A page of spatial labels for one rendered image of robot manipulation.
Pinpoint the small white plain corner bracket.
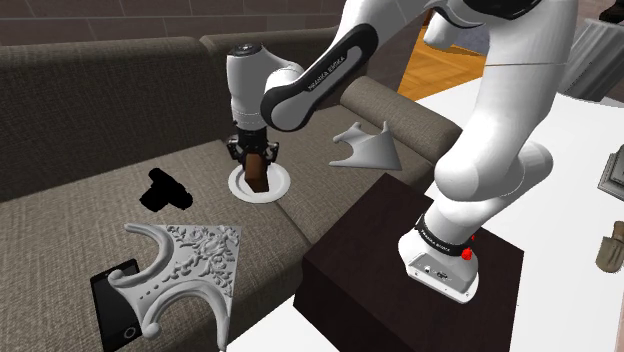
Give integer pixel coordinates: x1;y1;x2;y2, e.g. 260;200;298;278
328;120;404;172

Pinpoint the brown fabric sofa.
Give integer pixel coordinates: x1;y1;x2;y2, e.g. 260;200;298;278
0;26;463;352

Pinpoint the grey picture frame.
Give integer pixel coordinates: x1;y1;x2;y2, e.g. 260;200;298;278
597;144;624;203

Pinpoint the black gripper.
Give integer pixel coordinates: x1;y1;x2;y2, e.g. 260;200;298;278
225;127;281;164

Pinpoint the white round plate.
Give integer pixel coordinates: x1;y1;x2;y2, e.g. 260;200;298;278
227;163;292;204

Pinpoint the olive green pouch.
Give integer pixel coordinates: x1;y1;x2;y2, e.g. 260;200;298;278
595;220;624;274

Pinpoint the black smartphone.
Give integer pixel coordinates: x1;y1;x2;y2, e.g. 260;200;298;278
89;258;144;352

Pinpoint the brown rectangular block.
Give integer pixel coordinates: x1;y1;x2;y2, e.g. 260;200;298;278
244;152;271;195

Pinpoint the dark brown robot stand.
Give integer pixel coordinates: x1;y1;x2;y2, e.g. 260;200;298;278
293;172;526;352

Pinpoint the large white ornate corner bracket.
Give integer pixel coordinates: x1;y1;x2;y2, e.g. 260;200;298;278
107;223;243;352

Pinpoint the black camera-shaped object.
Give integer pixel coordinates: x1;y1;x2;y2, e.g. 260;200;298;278
139;167;194;213

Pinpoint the grey pleated lampshade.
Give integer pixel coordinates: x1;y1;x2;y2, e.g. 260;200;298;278
558;17;624;103

